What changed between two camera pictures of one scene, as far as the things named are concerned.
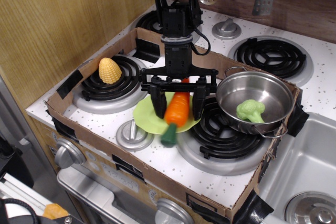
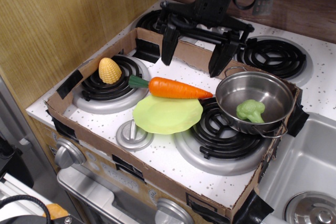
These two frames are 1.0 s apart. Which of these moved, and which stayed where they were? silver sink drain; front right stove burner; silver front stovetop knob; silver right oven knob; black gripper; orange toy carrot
Moved: orange toy carrot; black gripper
Stayed: silver front stovetop knob; silver right oven knob; silver sink drain; front right stove burner
